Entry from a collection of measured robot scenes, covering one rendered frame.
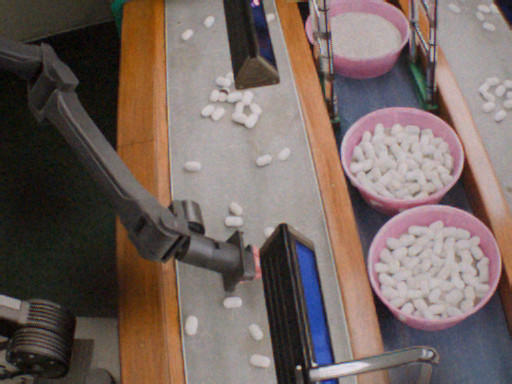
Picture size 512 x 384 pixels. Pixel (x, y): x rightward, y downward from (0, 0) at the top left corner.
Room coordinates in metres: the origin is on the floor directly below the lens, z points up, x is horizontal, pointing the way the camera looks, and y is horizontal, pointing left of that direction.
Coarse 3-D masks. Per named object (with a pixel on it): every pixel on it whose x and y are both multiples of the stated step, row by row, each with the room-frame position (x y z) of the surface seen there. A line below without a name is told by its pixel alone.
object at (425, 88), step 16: (416, 0) 1.34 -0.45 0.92; (432, 0) 1.19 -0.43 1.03; (416, 16) 1.34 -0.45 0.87; (432, 16) 1.19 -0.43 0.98; (416, 32) 1.31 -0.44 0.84; (432, 32) 1.19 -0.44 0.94; (416, 48) 1.34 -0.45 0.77; (432, 48) 1.19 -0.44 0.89; (416, 64) 1.34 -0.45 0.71; (432, 64) 1.19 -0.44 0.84; (416, 80) 1.28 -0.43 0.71; (432, 80) 1.19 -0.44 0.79; (432, 96) 1.19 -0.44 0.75; (432, 112) 1.18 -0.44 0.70
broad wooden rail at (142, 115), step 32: (160, 0) 1.75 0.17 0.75; (128, 32) 1.61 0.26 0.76; (160, 32) 1.59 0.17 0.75; (128, 64) 1.47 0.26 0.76; (160, 64) 1.45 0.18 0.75; (128, 96) 1.34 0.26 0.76; (160, 96) 1.33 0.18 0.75; (128, 128) 1.23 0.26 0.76; (160, 128) 1.22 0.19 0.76; (128, 160) 1.13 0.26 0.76; (160, 160) 1.12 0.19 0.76; (160, 192) 1.03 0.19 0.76; (128, 256) 0.88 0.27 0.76; (128, 288) 0.80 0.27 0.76; (160, 288) 0.79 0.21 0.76; (128, 320) 0.73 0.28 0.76; (160, 320) 0.72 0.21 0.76; (128, 352) 0.66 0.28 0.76; (160, 352) 0.65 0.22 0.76
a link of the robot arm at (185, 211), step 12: (180, 204) 0.88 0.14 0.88; (192, 204) 0.88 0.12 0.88; (168, 216) 0.81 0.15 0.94; (180, 216) 0.85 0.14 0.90; (192, 216) 0.85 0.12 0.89; (168, 228) 0.79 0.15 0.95; (180, 228) 0.79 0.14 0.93; (204, 228) 0.84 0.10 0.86; (180, 240) 0.78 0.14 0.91; (168, 252) 0.78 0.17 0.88
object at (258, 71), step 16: (224, 0) 1.24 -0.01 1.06; (240, 0) 1.17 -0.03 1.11; (256, 0) 1.20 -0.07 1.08; (224, 16) 1.20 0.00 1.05; (240, 16) 1.12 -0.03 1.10; (256, 16) 1.14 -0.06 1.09; (240, 32) 1.08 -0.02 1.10; (256, 32) 1.07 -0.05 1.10; (240, 48) 1.04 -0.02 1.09; (256, 48) 1.01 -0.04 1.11; (272, 48) 1.06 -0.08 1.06; (240, 64) 1.01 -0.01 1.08; (256, 64) 0.98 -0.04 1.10; (272, 64) 1.01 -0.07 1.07; (240, 80) 0.98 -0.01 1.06; (256, 80) 0.98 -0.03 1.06; (272, 80) 0.98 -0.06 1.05
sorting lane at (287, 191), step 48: (192, 0) 1.73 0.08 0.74; (192, 48) 1.51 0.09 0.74; (192, 96) 1.32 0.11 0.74; (288, 96) 1.27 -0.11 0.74; (192, 144) 1.17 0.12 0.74; (240, 144) 1.14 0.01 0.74; (288, 144) 1.12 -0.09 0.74; (192, 192) 1.03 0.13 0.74; (240, 192) 1.01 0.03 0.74; (288, 192) 0.99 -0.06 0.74; (192, 288) 0.80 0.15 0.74; (240, 288) 0.78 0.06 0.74; (336, 288) 0.74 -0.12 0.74; (192, 336) 0.69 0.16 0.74; (240, 336) 0.67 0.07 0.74; (336, 336) 0.64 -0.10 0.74
